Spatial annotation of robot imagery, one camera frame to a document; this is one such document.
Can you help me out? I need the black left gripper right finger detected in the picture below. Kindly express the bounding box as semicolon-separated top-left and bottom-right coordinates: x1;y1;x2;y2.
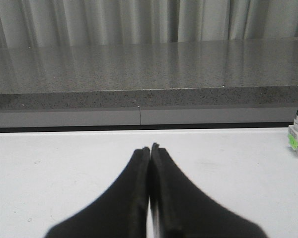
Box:
150;143;265;238

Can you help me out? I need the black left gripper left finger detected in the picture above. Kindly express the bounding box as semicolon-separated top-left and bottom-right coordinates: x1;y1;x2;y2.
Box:
46;147;150;238

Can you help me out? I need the grey curtain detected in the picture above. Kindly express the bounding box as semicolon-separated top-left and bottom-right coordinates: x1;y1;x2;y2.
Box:
0;0;298;48

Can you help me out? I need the grey stone counter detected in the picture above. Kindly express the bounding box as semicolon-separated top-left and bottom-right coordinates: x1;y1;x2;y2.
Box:
0;38;298;128

